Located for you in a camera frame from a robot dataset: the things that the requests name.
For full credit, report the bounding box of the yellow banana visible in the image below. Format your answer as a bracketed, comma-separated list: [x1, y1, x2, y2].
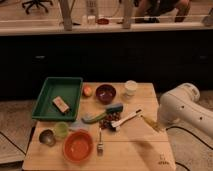
[142, 116, 162, 132]

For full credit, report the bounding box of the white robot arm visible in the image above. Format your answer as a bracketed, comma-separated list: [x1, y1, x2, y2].
[157, 83, 213, 138]

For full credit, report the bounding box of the purple bowl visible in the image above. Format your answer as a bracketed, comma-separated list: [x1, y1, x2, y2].
[95, 84, 116, 105]

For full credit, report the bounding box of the orange bowl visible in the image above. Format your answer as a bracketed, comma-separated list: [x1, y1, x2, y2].
[62, 130, 93, 163]

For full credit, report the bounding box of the wooden board table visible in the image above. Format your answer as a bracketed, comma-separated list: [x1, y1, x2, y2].
[23, 83, 176, 171]

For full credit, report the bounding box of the white cup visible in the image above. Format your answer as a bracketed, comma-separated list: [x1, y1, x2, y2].
[124, 80, 138, 97]

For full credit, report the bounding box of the red grapes bunch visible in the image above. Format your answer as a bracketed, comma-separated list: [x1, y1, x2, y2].
[99, 112, 121, 129]

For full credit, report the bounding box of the silver fork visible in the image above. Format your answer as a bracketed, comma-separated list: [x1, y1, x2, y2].
[97, 128, 103, 155]

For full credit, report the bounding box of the orange peach fruit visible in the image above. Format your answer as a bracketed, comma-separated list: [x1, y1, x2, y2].
[83, 85, 93, 97]

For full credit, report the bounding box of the grey blue cloth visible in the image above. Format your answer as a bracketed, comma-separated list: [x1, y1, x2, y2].
[69, 120, 89, 131]

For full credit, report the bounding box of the tan sponge block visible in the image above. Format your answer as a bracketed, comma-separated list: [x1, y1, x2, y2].
[52, 96, 69, 113]

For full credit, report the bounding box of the small green cup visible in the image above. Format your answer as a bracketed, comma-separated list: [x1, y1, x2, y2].
[53, 122, 69, 139]

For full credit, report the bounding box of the green plastic tray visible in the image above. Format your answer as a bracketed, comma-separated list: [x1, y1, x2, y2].
[32, 77, 83, 121]

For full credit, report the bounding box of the seated person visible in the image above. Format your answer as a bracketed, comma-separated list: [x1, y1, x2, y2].
[135, 0, 190, 23]

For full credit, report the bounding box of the red dish on counter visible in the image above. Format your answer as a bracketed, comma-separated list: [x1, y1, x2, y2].
[97, 18, 109, 25]

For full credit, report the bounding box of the small metal cup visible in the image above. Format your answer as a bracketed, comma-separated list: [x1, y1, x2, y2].
[39, 129, 56, 146]

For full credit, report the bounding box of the black office chair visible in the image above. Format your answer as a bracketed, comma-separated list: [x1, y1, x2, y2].
[22, 0, 53, 14]

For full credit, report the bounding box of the black floor cable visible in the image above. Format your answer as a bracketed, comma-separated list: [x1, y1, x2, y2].
[165, 125, 213, 151]

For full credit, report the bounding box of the green handled scrub brush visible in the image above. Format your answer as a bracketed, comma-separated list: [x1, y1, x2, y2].
[81, 103, 123, 124]

